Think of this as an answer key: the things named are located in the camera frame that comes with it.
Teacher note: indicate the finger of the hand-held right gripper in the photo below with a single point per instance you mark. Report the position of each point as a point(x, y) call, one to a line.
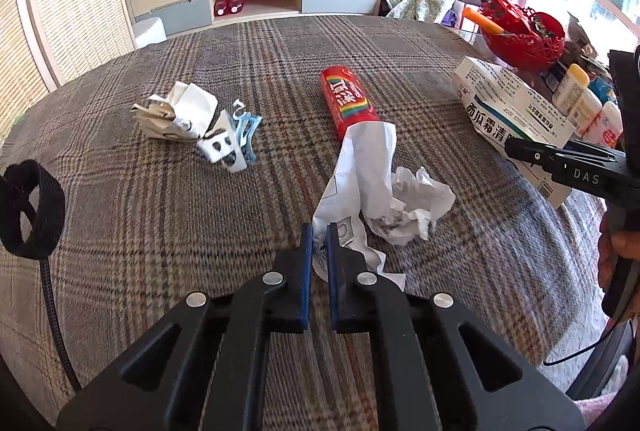
point(530, 152)

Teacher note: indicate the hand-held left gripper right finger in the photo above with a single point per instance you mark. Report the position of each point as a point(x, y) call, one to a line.
point(334, 281)

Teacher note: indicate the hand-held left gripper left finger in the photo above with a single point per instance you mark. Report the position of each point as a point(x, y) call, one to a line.
point(304, 281)

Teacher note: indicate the white medicine box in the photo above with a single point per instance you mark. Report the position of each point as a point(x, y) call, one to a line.
point(505, 106)

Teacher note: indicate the white paper bag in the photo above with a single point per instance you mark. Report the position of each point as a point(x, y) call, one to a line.
point(360, 171)

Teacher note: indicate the person's right hand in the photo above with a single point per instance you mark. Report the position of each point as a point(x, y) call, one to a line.
point(627, 245)

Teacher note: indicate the yellow cap white bottle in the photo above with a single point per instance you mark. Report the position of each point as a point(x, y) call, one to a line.
point(570, 86)

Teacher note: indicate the blue packet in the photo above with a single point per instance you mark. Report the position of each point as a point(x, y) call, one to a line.
point(600, 88)

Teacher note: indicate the red plastic basket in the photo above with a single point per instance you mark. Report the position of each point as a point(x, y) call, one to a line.
point(520, 47)

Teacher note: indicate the crumpled printed paper leaflet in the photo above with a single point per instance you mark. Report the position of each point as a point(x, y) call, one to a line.
point(420, 201)

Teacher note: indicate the white blue plastic piece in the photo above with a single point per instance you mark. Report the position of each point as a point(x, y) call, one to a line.
point(222, 146)

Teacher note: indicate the grey plaid tablecloth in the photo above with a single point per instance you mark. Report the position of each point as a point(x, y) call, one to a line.
point(150, 236)

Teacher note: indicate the red candy packet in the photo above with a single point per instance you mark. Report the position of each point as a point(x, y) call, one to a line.
point(345, 96)

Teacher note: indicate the crumpled white paper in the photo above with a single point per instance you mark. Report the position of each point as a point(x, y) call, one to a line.
point(180, 111)

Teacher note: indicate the red bottles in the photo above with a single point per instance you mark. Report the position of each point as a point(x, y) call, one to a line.
point(227, 6)

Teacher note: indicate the white stool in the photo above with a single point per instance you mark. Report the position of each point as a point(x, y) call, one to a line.
point(150, 32)

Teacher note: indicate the woven screen partition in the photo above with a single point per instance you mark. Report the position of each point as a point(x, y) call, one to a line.
point(65, 1)

